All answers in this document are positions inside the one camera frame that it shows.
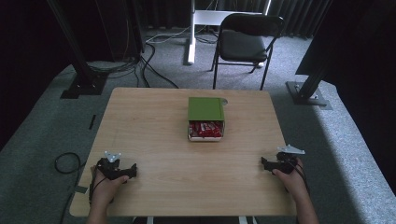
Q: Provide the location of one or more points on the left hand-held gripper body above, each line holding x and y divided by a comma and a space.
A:
109, 168

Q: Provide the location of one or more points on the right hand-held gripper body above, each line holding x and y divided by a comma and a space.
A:
285, 163

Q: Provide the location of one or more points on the white drawer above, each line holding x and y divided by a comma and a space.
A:
205, 139

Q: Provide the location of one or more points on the pile of red packets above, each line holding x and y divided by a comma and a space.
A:
206, 129

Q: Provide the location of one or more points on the green box lid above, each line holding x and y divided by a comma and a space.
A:
205, 109

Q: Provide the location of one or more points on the person's right hand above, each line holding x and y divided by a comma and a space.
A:
291, 182

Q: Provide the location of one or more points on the person's left hand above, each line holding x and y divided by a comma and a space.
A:
107, 188

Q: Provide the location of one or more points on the grey tape piece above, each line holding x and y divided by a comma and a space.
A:
81, 189

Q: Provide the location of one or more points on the white table leg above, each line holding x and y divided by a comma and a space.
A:
247, 220
150, 220

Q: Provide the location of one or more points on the black tape strip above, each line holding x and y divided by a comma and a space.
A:
92, 122

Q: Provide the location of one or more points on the small metal tab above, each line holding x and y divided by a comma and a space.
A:
224, 101

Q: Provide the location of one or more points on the black metal stand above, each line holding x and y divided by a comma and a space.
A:
81, 74
308, 90

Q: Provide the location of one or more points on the black folding chair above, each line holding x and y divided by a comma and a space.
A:
243, 46

